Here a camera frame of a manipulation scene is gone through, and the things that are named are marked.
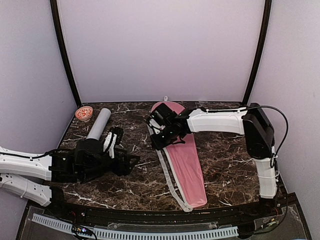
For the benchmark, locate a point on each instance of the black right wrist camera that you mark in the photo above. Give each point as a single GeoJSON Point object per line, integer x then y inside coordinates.
{"type": "Point", "coordinates": [162, 115]}

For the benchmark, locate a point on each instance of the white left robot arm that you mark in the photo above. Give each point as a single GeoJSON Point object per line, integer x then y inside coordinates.
{"type": "Point", "coordinates": [56, 166]}

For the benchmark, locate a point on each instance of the black frame post left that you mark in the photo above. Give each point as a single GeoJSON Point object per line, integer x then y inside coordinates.
{"type": "Point", "coordinates": [63, 51]}

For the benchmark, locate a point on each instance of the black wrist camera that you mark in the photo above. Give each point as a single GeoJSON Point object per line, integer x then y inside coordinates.
{"type": "Point", "coordinates": [87, 147]}
{"type": "Point", "coordinates": [162, 115]}

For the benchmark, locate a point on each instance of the black table front rail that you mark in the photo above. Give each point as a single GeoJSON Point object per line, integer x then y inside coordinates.
{"type": "Point", "coordinates": [243, 215]}

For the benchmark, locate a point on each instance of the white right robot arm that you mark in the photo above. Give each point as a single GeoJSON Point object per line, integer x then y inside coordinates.
{"type": "Point", "coordinates": [252, 123]}

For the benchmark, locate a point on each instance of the white shuttlecock tube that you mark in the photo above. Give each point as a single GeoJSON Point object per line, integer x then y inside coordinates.
{"type": "Point", "coordinates": [99, 124]}

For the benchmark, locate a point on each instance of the pink racket bag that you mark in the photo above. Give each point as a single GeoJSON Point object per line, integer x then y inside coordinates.
{"type": "Point", "coordinates": [180, 162]}

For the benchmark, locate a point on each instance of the black frame post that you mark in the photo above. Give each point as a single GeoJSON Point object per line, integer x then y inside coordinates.
{"type": "Point", "coordinates": [259, 51]}
{"type": "Point", "coordinates": [63, 51]}

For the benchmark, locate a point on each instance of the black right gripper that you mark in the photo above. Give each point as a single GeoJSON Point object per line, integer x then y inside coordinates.
{"type": "Point", "coordinates": [159, 144]}

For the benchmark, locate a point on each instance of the white cable duct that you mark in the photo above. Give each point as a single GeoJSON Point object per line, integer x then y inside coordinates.
{"type": "Point", "coordinates": [117, 231]}

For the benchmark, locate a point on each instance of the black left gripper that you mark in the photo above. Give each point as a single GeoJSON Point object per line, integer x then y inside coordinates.
{"type": "Point", "coordinates": [126, 169]}

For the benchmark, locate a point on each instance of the red patterned bowl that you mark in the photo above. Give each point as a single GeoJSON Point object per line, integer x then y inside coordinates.
{"type": "Point", "coordinates": [84, 113]}

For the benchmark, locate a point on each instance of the black frame post right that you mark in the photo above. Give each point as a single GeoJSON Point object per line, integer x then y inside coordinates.
{"type": "Point", "coordinates": [259, 51]}

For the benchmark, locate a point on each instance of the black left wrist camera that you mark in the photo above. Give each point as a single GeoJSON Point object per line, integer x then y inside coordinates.
{"type": "Point", "coordinates": [87, 147]}

